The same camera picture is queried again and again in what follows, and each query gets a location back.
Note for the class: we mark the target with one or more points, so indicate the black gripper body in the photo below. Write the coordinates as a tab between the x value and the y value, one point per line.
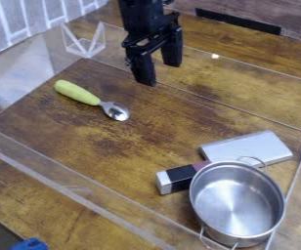
147	24

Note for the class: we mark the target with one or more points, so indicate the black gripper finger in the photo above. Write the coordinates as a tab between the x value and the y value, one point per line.
172	48
141	68

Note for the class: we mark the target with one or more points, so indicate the spoon with yellow handle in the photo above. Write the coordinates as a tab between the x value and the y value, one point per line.
112	109

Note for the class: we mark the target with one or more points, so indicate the silver metal pot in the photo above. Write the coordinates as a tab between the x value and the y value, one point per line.
237	203

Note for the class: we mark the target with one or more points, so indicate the black strip on table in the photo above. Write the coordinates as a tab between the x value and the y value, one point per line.
255	25

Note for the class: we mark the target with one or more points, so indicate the black and silver block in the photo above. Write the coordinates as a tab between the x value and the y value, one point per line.
175	179

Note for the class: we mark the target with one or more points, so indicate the silver flat rectangular box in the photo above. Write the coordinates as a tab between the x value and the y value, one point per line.
262	145

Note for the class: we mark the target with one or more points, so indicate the blue object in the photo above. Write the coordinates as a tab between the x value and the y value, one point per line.
29	244

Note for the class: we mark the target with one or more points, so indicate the clear acrylic enclosure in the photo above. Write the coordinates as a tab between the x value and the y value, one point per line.
77	170

